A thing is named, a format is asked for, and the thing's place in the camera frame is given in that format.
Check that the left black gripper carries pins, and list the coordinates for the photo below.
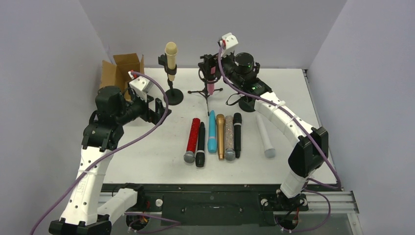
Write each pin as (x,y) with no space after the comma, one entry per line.
(155,110)

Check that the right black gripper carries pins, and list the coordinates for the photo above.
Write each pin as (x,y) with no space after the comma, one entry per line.
(212,64)

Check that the tripod shock mount stand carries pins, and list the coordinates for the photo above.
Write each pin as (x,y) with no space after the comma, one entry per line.
(206,90)

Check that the pink microphone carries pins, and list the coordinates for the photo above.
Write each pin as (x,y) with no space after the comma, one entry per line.
(210,86)

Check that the clip mic stand round base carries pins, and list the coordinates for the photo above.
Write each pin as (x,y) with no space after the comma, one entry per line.
(175,96)

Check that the brown cardboard box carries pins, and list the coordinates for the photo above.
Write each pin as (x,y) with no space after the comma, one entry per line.
(116,74)

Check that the slim black microphone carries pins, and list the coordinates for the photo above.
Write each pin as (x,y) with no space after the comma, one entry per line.
(237,127)

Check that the gold microphone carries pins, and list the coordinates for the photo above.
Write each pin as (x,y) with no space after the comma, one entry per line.
(220,124)

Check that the cream microphone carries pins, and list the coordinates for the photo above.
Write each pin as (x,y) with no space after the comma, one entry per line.
(171,51)

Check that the red glitter microphone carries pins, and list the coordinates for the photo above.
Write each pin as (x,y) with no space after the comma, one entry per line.
(189,156)

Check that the blue microphone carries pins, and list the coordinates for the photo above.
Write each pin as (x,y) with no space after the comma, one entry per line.
(212,141)

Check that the silver glitter microphone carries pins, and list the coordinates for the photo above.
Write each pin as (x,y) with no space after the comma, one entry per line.
(229,139)

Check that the white grey microphone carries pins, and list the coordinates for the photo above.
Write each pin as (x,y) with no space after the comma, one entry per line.
(269,150)

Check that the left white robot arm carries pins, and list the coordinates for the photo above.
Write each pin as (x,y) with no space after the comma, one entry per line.
(82,215)

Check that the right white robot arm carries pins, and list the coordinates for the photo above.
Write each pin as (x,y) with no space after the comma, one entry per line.
(258,88)

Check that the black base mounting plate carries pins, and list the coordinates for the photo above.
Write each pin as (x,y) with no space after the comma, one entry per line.
(204,216)

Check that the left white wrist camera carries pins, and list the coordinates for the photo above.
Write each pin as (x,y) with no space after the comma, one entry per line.
(140,85)

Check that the shock mount stand round base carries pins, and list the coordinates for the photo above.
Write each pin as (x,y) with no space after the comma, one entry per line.
(245,75)

